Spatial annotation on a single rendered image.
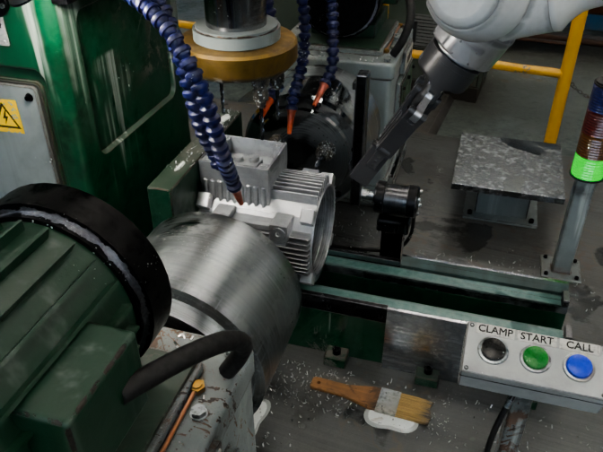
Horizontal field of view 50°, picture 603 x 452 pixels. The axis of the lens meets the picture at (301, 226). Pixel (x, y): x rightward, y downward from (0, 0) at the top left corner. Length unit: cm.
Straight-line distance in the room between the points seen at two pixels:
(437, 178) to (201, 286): 106
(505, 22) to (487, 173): 93
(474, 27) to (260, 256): 40
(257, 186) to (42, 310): 60
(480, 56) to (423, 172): 94
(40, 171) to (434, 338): 67
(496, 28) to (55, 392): 47
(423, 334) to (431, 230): 46
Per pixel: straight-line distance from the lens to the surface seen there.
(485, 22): 62
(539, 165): 161
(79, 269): 53
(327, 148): 124
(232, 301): 78
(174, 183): 100
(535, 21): 66
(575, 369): 85
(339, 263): 120
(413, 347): 113
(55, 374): 48
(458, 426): 111
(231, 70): 93
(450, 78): 85
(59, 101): 97
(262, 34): 96
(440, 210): 160
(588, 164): 131
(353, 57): 145
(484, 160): 159
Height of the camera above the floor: 164
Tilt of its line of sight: 34 degrees down
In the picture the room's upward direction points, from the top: straight up
